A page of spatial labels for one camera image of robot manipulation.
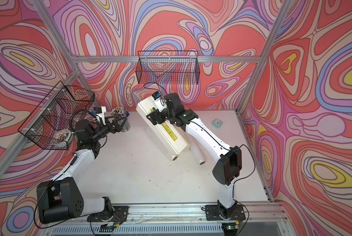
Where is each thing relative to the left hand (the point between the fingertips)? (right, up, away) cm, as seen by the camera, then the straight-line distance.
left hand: (124, 118), depth 78 cm
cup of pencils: (-9, +5, +18) cm, 20 cm away
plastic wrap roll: (+27, -23, +11) cm, 37 cm away
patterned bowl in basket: (-29, -8, -5) cm, 30 cm away
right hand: (+17, +2, 0) cm, 17 cm away
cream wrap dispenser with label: (+25, -10, -3) cm, 27 cm away
